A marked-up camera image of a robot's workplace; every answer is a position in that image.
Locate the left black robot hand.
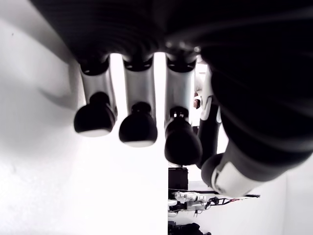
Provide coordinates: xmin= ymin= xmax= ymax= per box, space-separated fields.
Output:
xmin=28 ymin=0 xmax=313 ymax=198

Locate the person in white shirt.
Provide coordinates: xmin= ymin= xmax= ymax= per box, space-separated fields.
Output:
xmin=194 ymin=61 xmax=208 ymax=110

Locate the black box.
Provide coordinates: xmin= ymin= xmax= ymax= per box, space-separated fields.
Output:
xmin=168 ymin=167 xmax=189 ymax=190

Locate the white robot on bench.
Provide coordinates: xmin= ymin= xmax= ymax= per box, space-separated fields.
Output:
xmin=168 ymin=189 xmax=221 ymax=217

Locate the black bag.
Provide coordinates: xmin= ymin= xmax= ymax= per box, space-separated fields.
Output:
xmin=168 ymin=221 xmax=212 ymax=235

